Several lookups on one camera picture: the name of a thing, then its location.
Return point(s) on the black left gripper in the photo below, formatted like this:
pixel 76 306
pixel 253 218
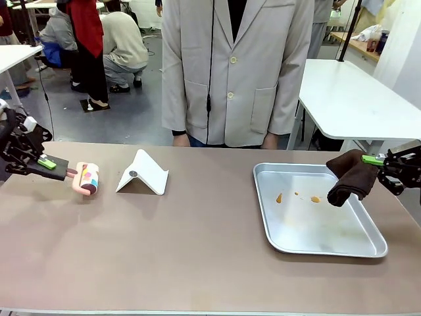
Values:
pixel 7 146

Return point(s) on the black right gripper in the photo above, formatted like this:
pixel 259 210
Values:
pixel 414 171

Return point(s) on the dark brown cloth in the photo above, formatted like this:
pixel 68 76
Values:
pixel 353 174

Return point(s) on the pink patterned lint roller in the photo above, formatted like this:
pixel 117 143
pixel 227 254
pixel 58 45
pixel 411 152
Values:
pixel 87 179

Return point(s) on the person's left hand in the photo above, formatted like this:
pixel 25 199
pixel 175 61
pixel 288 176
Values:
pixel 270 142

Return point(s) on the person's right hand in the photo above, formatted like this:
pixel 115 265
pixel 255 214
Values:
pixel 181 141

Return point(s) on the dark floor mat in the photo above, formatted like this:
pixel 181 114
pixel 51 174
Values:
pixel 86 107

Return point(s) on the round orange sauce stain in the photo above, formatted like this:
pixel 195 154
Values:
pixel 315 199

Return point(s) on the silver metal tray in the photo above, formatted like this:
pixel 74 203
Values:
pixel 315 227

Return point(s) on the small white side table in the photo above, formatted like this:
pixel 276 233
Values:
pixel 16 56

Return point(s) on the white folded stand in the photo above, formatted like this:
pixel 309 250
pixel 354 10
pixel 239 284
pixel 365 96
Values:
pixel 144 174

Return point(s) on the large pointed orange sauce stain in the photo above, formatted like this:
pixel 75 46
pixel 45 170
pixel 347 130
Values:
pixel 279 198

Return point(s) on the crouching person in grey hoodie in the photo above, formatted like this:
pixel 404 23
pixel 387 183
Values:
pixel 57 36

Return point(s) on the brown drink cup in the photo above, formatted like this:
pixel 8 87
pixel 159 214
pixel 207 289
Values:
pixel 371 45

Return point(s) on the dark bottle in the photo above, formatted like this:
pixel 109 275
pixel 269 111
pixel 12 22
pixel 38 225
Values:
pixel 382 42

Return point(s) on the wooden background desk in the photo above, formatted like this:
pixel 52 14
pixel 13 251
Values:
pixel 358 46

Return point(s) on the person in red vest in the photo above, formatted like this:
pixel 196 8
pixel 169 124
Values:
pixel 89 39

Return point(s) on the white plastic bag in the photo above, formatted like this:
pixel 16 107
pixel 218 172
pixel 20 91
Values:
pixel 370 33

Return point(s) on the person in maroon top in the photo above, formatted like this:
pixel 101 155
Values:
pixel 6 23

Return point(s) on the crouching person in beige top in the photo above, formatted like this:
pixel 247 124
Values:
pixel 125 46

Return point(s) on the black wristband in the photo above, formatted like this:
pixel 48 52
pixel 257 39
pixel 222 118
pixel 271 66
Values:
pixel 178 132

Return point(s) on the black vertical pole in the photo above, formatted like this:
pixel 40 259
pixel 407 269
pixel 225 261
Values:
pixel 350 29

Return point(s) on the person in grey clothes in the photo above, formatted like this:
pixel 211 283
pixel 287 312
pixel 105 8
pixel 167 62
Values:
pixel 320 29

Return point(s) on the person in beige jacket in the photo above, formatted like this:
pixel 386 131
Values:
pixel 256 82

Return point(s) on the black shirt of person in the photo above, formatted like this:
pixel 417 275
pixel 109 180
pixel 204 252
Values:
pixel 237 16

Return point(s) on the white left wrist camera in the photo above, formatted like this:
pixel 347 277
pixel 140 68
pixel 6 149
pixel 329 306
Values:
pixel 29 124

